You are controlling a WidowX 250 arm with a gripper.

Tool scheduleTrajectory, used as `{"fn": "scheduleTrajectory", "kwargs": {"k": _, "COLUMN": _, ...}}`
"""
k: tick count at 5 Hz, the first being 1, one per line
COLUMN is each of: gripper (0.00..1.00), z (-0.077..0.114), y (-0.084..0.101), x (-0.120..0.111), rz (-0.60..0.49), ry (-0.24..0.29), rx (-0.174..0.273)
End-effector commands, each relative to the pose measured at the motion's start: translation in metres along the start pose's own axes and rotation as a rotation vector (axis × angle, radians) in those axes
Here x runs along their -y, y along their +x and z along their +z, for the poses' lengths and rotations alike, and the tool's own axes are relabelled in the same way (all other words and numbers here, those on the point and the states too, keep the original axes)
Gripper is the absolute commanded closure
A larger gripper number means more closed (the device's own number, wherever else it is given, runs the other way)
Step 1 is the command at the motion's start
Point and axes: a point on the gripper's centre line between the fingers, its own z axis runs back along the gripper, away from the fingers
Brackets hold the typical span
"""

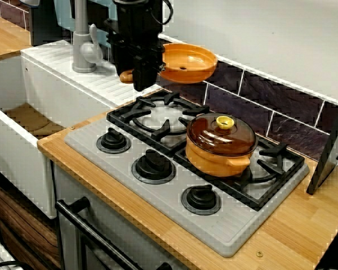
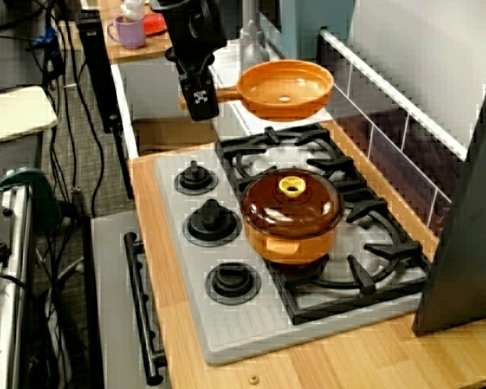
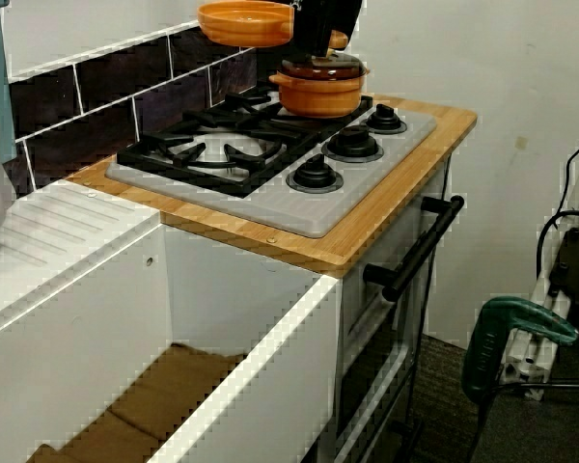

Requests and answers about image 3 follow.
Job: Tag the aluminium frame rails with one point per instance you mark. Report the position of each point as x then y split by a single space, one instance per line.
550 308

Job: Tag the green power tool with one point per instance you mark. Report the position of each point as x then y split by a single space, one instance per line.
482 357

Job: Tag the dark tile backsplash panel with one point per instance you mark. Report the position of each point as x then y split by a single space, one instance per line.
106 87

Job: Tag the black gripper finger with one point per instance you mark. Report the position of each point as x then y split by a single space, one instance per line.
313 29
350 14

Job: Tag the dark upright pillar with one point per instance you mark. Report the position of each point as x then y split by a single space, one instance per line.
268 60

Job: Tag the grey toy stove plate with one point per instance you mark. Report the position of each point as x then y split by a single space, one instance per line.
289 212

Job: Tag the brown transparent lid yellow knob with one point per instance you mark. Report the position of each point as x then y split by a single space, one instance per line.
338 67

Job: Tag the white toy oven door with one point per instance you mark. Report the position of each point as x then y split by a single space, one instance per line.
395 231

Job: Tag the orange toy frying pan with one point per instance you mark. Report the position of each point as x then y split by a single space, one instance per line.
241 24

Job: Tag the black burner grate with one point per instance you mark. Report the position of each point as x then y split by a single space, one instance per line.
173 166

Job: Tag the black stove knob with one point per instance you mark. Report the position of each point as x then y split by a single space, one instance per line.
313 173
352 141
384 118

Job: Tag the orange toy cooking pot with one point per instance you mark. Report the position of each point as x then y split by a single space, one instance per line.
318 99

